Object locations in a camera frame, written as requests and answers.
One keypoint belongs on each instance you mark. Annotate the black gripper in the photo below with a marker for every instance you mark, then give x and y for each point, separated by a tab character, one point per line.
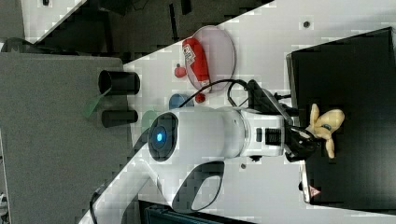
300	144

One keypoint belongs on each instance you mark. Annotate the yellow plush banana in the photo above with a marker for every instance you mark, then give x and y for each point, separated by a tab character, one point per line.
323	126

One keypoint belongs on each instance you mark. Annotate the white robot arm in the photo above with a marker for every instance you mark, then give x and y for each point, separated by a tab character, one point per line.
184	153

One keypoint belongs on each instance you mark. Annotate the red strawberry toy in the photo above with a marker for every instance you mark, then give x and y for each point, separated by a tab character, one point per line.
199	98

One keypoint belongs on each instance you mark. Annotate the lilac oval plate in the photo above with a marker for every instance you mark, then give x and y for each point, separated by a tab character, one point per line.
218	49

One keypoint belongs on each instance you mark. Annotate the blue bowl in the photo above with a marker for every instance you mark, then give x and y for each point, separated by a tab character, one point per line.
178	99

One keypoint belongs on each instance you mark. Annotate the red plush ketchup bottle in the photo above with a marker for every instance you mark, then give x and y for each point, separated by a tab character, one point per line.
196	60

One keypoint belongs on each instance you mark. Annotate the small red tomato toy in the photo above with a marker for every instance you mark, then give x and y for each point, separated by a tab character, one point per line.
180	71

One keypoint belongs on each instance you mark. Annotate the green oval bowl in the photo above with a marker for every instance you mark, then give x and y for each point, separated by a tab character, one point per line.
147	119

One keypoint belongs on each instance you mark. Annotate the small black cylinder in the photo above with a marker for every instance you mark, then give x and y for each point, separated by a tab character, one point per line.
113	118

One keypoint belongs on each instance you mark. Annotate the black cylinder cup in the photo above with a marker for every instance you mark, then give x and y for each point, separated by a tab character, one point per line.
118	83

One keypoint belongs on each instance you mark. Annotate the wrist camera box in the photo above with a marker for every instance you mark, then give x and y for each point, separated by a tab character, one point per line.
265	102

